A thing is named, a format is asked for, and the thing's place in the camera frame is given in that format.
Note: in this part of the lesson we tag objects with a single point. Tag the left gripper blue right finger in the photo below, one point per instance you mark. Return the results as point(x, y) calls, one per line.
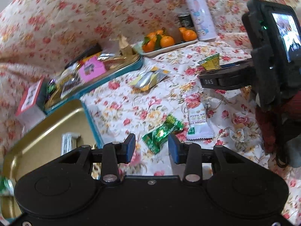
point(190, 154)

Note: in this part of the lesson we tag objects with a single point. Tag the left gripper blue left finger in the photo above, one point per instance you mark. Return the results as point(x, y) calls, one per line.
point(115, 153)

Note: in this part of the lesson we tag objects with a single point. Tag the white hawthorn stick packet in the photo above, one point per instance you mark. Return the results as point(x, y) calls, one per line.
point(198, 125)

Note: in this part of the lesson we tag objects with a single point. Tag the green foil candy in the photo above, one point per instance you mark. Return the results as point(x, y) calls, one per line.
point(156, 138)

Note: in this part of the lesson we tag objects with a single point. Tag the red white candy packet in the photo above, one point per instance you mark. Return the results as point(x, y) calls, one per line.
point(69, 142)

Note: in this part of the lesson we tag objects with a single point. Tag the yellow green triangular packet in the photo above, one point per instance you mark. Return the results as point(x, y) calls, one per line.
point(211, 62)

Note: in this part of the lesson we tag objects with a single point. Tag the green white triangular packet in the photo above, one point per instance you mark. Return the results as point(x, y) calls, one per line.
point(6, 187)

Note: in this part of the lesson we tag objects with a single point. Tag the teal tin of snacks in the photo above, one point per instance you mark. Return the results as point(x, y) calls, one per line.
point(70, 86)

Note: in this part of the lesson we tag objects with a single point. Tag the lilac rabbit thermos bottle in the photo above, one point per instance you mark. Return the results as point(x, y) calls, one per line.
point(202, 19)

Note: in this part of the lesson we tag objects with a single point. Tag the empty gold teal tin tray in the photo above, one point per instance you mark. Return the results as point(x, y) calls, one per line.
point(42, 144)

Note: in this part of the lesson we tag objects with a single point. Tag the silver yellow snack packet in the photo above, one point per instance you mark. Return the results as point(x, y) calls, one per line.
point(149, 79)

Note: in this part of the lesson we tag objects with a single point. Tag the right mandarin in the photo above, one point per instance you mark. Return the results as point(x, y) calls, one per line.
point(189, 35)

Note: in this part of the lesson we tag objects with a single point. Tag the mandarin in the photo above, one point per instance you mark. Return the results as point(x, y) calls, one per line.
point(148, 45)
point(189, 35)
point(167, 41)

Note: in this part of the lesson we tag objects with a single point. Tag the dark coffee can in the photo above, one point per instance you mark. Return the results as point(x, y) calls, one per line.
point(185, 20)

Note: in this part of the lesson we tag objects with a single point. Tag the pink snack packet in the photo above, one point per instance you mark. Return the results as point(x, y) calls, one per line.
point(91, 69)

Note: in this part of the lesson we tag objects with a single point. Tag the purple green foil candies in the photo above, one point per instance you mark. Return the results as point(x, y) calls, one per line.
point(51, 87)

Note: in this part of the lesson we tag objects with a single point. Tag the red white snack box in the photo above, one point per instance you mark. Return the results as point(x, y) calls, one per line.
point(31, 107)

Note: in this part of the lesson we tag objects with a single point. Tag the brown kiwi fruit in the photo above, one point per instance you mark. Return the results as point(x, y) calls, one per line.
point(175, 33)

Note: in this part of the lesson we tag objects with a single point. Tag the white fruit plate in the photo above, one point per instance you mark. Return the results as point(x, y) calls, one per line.
point(138, 48)

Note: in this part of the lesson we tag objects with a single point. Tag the beige paper snack bag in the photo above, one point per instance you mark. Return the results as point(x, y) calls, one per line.
point(124, 47)

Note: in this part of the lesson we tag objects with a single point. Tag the black remote control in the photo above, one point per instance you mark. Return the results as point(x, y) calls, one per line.
point(88, 52)

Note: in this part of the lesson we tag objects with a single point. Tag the front middle mandarin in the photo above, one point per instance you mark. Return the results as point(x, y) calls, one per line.
point(167, 41)

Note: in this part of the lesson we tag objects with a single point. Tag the front left mandarin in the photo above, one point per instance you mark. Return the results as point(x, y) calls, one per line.
point(148, 45)

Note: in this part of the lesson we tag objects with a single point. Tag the floral sofa cover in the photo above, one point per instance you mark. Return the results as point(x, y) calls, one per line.
point(39, 37)

